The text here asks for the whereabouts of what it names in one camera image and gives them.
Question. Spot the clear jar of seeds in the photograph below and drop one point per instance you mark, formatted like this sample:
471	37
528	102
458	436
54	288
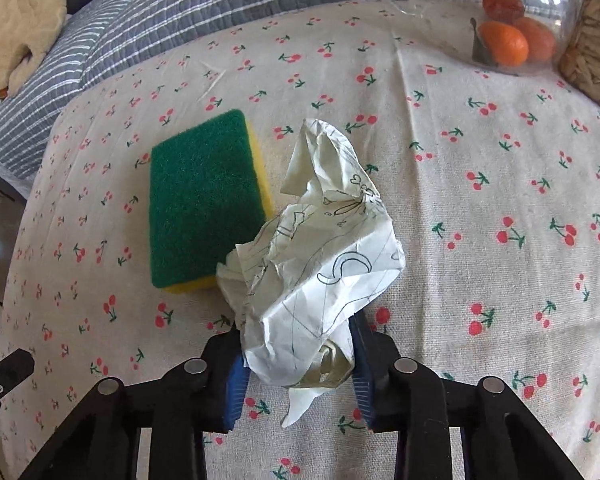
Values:
595	35

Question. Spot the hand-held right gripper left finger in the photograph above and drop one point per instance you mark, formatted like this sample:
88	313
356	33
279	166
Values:
235	385

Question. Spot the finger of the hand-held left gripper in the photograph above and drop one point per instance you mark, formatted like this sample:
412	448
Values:
7	372

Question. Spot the beige fleece blanket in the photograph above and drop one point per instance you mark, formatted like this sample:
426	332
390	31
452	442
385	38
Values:
15	20

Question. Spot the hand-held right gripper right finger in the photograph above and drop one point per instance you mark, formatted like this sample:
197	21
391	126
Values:
362	385

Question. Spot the white paper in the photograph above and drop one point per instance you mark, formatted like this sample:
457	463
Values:
320	270

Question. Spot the grey striped quilt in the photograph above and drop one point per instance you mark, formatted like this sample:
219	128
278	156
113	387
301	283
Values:
155	20

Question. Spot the small orange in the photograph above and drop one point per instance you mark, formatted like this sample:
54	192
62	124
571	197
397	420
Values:
502	4
505	44
540	37

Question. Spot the green and yellow sponge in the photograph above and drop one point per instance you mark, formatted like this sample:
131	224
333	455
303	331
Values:
200	195

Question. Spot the cherry print tablecloth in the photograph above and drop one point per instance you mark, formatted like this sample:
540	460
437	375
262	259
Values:
480	185

